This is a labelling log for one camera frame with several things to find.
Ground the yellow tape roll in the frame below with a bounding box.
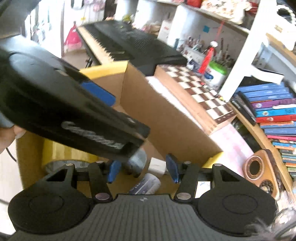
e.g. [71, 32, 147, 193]
[42, 139, 99, 174]

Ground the red tassel pendant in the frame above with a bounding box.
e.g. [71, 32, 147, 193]
[198, 40, 219, 74]

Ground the wooden chessboard box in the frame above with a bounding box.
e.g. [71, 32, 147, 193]
[154, 65, 238, 135]

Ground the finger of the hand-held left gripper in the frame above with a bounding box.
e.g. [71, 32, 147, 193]
[80, 81, 116, 107]

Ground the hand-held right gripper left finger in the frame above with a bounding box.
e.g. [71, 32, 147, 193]
[43, 160, 122, 202]

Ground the white pen holder with pens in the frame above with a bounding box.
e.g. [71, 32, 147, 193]
[177, 35, 210, 62]

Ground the white paper card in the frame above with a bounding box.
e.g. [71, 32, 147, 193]
[195, 181, 212, 198]

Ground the black electronic keyboard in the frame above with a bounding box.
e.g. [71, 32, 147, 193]
[76, 20, 188, 76]

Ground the yellow cardboard box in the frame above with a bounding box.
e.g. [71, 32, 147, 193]
[15, 61, 225, 200]

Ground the brown retro radio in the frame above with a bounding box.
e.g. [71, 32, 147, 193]
[244, 149, 286, 200]

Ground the pink hanging bag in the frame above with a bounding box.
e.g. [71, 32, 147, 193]
[63, 21, 82, 53]

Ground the row of colourful books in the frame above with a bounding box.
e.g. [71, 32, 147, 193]
[233, 82, 296, 179]

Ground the white shelf unit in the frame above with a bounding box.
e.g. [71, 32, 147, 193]
[116, 0, 296, 102]

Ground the white charger cube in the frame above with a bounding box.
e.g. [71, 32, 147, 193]
[148, 158, 167, 178]

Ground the white plastic bottle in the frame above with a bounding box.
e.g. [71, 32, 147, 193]
[128, 173, 162, 195]

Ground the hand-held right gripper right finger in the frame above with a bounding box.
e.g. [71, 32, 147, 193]
[166, 153, 247, 202]

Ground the green lid white container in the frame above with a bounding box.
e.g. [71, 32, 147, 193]
[205, 61, 229, 91]

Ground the white box with red print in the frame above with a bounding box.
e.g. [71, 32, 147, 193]
[158, 20, 173, 42]

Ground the person's left hand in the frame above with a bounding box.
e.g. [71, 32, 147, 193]
[0, 126, 26, 154]

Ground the pink floral cartoon ornament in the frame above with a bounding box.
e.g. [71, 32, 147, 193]
[201, 0, 252, 14]

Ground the grey round object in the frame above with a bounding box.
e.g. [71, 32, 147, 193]
[126, 148, 148, 178]

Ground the pink checkered cloth-covered desktop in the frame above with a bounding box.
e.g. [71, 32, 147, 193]
[208, 120, 257, 167]

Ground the black keyboard stand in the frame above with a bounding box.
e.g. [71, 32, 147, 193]
[85, 57, 99, 69]

